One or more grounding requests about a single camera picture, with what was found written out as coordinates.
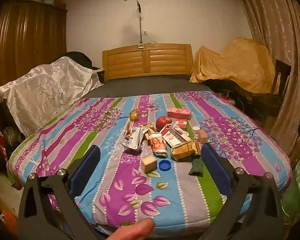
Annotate golden wrapper packet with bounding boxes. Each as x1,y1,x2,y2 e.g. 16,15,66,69
170,140,202,161

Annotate beige patterned curtain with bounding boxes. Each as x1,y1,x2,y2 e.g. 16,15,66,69
236,0,300,155

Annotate yellow cover cloth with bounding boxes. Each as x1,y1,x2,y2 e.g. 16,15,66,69
190,37,280,94

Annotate grey bed sheet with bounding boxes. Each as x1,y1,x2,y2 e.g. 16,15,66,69
86,76,215,98

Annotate black plastic bag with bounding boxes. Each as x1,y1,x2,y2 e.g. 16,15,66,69
2,126,25,148

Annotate green scouring pad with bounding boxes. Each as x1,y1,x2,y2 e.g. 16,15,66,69
188,158,205,176

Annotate red apple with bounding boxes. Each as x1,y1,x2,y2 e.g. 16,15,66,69
156,116,173,132

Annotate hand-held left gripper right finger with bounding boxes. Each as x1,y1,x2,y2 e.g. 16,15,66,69
200,143,288,240

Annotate tan sponge block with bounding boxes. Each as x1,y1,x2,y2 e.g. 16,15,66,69
198,129,208,144

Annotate white knit cloth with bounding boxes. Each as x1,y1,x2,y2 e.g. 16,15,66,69
169,125,192,143

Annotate long red box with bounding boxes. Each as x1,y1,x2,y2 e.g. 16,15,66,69
167,107,192,120

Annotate metal pole stand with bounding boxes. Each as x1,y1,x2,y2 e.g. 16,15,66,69
131,0,145,49

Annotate black cloth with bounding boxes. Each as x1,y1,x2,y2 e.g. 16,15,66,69
65,52,100,70

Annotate printed paper cup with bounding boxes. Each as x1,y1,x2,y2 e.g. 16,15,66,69
150,132,168,158

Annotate floral striped bedspread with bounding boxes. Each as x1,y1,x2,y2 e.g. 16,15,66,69
6,91,293,238

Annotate dark wooden chair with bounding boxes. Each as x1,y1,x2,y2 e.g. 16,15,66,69
250,59,292,120

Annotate beige cube block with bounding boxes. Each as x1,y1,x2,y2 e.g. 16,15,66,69
142,155,158,173

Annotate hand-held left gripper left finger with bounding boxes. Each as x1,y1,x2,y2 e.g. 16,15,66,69
17,144,102,240

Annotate brown wooden wardrobe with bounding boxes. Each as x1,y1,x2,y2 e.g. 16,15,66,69
0,0,68,88

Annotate green bag trash bin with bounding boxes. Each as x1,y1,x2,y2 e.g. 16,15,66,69
281,152,300,225

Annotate red plastic bag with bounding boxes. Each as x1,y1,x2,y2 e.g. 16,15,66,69
0,131,9,160

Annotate wooden bed headboard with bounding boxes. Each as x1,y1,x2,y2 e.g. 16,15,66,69
102,44,192,82

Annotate white satin cover cloth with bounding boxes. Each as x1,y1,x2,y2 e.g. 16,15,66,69
0,56,104,137

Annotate crumpled white wrapper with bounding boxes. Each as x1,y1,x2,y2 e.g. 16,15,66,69
120,127,150,153

